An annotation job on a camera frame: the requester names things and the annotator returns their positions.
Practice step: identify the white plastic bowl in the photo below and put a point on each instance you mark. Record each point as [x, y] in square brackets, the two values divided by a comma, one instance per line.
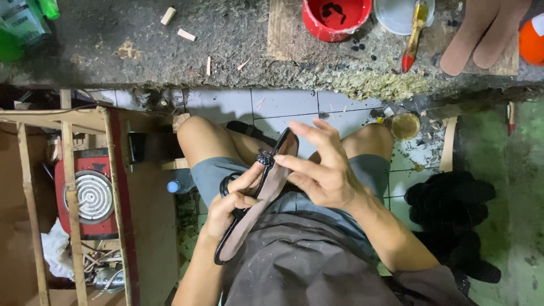
[395, 17]

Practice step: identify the curved wooden strip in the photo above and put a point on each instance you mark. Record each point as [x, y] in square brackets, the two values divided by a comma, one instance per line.
[448, 144]

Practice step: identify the wooden frame rack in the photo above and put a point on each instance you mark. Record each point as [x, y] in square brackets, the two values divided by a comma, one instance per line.
[72, 238]

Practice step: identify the clear bottle with blue cap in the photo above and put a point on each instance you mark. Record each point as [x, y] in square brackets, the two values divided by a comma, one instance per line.
[180, 183]

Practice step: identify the white cloth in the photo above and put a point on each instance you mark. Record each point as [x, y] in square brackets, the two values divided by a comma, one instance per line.
[57, 250]

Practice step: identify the tan shoe insole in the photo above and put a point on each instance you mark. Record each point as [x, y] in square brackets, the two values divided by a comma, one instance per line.
[499, 38]
[467, 38]

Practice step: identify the round glue jar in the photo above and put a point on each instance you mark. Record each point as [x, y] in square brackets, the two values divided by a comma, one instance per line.
[405, 126]

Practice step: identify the orange round container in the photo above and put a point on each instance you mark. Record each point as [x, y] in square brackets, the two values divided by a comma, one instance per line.
[533, 42]

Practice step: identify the small wooden block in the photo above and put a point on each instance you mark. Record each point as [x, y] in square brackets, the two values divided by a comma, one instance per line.
[186, 35]
[168, 16]

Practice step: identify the red paint can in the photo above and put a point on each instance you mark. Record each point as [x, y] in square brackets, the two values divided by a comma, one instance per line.
[335, 19]

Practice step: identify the person's left hand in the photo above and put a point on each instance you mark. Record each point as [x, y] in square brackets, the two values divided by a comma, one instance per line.
[221, 212]

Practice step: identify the person's right hand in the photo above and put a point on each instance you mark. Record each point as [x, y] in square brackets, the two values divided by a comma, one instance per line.
[335, 174]

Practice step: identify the red electric coil stove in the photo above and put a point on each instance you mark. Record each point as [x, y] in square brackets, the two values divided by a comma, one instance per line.
[91, 199]

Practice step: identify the green plastic bottle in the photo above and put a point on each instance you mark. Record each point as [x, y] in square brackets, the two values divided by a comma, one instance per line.
[49, 7]

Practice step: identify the heap of black cloth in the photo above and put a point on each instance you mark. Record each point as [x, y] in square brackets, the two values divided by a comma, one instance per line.
[450, 212]

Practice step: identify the thin wooden stick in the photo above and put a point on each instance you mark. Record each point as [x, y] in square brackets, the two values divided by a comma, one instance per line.
[208, 66]

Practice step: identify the shiny metal can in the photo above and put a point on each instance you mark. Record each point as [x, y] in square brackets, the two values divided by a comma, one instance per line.
[108, 280]

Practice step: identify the grey shorts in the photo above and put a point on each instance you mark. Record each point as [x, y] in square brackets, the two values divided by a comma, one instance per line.
[212, 174]

